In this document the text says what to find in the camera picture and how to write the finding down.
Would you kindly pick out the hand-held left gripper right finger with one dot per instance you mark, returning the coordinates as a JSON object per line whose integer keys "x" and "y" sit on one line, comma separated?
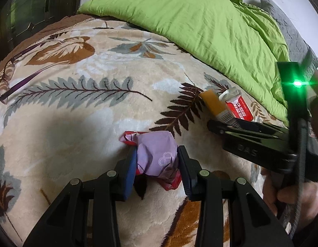
{"x": 183, "y": 167}

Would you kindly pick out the red and white carton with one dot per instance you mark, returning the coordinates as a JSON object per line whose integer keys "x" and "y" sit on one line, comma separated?
{"x": 238, "y": 108}

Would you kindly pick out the red wrapper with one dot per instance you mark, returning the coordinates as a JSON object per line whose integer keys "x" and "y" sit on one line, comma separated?
{"x": 126, "y": 137}

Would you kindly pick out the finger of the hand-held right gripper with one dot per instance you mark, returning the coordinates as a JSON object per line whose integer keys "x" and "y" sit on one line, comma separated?
{"x": 262, "y": 125}
{"x": 226, "y": 128}

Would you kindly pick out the grey pillow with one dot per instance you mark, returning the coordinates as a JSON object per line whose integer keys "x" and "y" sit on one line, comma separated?
{"x": 292, "y": 38}

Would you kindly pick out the orange box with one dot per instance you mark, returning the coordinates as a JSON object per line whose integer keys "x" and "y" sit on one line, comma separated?
{"x": 213, "y": 103}

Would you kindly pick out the person's right hand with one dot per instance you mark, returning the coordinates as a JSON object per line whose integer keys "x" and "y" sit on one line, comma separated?
{"x": 292, "y": 198}

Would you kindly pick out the dark wooden glass door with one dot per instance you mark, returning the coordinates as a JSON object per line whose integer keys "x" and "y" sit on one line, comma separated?
{"x": 27, "y": 10}

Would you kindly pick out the purple paper wrapper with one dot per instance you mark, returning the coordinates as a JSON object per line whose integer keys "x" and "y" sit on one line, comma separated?
{"x": 155, "y": 154}

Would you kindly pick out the green quilt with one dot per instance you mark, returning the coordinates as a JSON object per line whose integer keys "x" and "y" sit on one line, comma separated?
{"x": 200, "y": 30}

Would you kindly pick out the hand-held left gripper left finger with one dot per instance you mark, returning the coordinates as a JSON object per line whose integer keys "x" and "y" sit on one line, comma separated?
{"x": 131, "y": 171}

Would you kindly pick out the leaf-print bed blanket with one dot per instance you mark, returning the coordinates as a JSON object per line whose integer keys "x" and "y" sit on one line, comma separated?
{"x": 84, "y": 108}

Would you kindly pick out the purple-framed eyeglasses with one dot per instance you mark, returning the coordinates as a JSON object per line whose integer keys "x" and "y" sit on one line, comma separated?
{"x": 5, "y": 82}

